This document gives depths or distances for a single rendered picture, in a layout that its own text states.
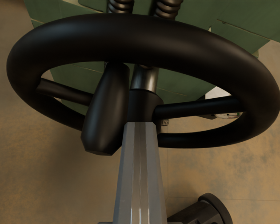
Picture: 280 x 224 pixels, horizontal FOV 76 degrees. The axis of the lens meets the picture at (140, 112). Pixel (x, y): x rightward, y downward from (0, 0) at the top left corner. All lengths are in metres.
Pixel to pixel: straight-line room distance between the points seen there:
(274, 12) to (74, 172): 0.96
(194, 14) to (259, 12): 0.16
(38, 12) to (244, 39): 0.37
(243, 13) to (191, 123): 0.97
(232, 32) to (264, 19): 0.05
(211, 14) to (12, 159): 1.03
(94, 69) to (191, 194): 0.92
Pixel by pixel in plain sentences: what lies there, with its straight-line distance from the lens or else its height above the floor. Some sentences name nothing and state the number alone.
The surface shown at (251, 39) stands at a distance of 0.39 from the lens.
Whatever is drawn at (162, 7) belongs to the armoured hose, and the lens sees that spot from 0.18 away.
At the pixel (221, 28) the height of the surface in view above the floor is 0.83.
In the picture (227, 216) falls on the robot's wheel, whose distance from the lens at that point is 1.07.
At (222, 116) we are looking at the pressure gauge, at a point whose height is 0.64.
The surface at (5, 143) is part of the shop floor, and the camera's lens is 1.11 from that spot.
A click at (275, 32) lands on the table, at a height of 0.86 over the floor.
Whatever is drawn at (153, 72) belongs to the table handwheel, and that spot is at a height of 0.83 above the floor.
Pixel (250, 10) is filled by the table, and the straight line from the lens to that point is 0.34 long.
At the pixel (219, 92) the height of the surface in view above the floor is 0.62.
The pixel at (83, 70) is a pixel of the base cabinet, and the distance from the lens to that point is 0.51.
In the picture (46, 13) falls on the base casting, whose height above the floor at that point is 0.74.
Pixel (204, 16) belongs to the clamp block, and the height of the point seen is 0.91.
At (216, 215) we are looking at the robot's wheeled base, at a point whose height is 0.21.
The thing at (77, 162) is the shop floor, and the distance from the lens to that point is 1.03.
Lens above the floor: 1.02
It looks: 66 degrees down
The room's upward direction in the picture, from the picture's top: 40 degrees clockwise
